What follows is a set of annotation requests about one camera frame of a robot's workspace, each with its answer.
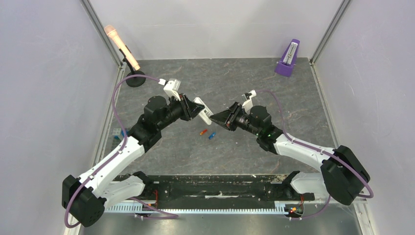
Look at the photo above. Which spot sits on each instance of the red orange battery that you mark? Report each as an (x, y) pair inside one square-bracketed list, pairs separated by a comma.
[(203, 132)]

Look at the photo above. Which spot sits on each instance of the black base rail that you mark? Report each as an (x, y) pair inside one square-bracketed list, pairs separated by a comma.
[(239, 191)]

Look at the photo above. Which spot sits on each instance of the white remote control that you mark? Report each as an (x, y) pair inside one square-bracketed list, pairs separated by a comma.
[(205, 113)]

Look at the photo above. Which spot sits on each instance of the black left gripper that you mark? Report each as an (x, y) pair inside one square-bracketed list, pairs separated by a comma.
[(186, 105)]

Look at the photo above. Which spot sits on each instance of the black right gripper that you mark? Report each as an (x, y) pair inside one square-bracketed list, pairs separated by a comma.
[(233, 117)]

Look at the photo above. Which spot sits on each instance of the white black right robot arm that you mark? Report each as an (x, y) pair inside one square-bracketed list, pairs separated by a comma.
[(344, 177)]

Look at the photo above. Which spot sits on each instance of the purple metronome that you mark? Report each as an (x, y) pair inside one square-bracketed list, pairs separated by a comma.
[(285, 65)]

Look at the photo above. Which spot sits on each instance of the blue battery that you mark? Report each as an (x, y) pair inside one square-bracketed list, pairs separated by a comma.
[(211, 135)]

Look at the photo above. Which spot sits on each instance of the blue grey toy blocks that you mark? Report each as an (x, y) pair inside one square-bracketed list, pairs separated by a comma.
[(118, 134)]

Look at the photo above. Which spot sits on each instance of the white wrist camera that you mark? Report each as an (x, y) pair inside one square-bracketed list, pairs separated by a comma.
[(248, 103), (171, 87)]

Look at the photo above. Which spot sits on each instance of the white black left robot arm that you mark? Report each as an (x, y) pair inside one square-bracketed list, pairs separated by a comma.
[(87, 196)]

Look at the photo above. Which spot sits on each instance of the pink microphone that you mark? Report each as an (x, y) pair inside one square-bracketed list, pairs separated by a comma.
[(112, 33)]

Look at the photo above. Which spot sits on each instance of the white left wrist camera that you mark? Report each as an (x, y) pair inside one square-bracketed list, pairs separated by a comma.
[(171, 87)]

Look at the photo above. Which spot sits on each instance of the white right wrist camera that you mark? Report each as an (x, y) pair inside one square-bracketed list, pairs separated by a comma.
[(248, 103)]

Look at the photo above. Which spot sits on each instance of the white toothed cable strip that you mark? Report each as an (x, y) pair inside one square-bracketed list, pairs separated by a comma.
[(137, 208)]

